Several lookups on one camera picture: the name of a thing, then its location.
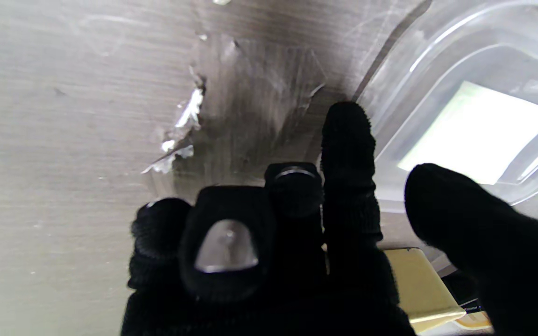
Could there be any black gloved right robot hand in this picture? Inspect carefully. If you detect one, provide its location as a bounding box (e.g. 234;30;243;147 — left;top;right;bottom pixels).
120;102;538;336

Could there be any clear lid with white label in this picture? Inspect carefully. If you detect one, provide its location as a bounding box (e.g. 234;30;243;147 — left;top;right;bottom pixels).
353;0;538;230

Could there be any tan kraft paper bowl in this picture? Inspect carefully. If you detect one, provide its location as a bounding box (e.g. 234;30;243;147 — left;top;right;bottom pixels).
383;247;467;335

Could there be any clear tape residue patch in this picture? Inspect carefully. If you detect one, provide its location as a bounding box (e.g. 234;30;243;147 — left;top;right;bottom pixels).
141;36;326;187

